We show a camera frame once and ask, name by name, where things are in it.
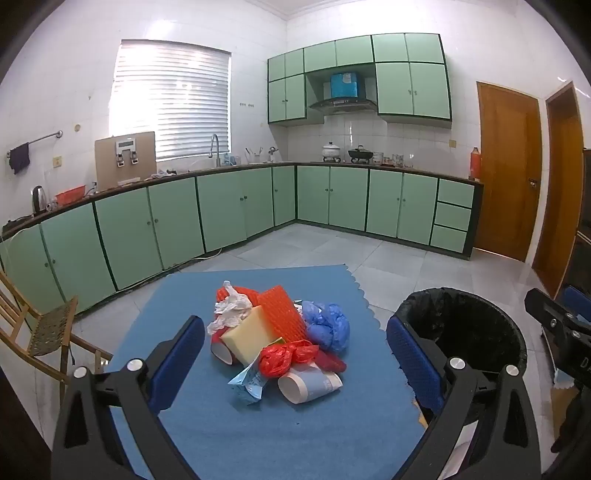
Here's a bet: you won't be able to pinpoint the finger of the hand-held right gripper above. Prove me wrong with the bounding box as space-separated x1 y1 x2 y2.
560 285 591 321
525 287 591 337

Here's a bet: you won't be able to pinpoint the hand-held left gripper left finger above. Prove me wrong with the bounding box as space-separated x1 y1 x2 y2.
51 315 205 480

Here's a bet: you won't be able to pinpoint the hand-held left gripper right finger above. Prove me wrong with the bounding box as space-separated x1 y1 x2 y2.
386 315 542 480

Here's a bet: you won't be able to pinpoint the black trash bin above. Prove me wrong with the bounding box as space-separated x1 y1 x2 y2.
396 287 528 430

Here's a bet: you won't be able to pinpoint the white plastic bag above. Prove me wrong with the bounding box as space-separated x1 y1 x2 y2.
206 281 254 335

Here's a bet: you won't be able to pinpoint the dark red scouring sponge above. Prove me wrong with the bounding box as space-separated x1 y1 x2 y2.
316 351 347 374

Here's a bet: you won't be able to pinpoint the blue scalloped mat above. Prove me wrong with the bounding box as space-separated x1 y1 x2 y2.
104 264 428 480

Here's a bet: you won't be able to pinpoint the flattened printed carton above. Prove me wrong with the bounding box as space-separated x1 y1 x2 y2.
228 337 287 400

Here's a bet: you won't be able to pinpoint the yellow sponge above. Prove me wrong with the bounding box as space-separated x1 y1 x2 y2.
220 305 287 367

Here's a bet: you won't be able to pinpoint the blue plastic bag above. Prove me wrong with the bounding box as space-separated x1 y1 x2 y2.
300 301 351 355

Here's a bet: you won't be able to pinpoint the red plastic bag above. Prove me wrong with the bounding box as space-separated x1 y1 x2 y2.
259 340 320 377

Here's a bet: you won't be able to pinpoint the white blue paper cup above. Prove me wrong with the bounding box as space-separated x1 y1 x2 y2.
277 364 343 404

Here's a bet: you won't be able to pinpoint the wooden door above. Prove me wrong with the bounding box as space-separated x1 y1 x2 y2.
531 80 587 301
475 80 543 264

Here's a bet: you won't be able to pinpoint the wooden chair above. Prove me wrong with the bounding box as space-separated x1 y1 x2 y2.
0 270 114 402

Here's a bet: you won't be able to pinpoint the green base cabinets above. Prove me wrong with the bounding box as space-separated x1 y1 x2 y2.
0 164 483 324

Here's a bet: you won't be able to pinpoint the orange basin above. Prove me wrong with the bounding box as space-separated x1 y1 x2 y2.
54 185 88 206

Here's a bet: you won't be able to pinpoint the cardboard box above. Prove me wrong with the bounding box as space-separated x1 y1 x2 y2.
95 131 158 192

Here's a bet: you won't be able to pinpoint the steel kettle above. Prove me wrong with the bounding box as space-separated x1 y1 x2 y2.
30 185 51 215

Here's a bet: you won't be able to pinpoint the dark towel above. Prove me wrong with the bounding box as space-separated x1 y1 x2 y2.
8 143 31 175

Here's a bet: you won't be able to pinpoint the white window blind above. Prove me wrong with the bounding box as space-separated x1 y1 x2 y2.
108 39 230 162

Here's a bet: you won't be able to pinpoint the metal towel bar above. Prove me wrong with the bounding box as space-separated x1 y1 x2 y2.
6 130 63 158

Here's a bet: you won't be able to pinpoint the range hood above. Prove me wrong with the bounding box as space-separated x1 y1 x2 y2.
308 97 378 116

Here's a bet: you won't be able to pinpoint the green wall cabinets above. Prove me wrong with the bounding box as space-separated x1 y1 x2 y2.
267 32 452 126

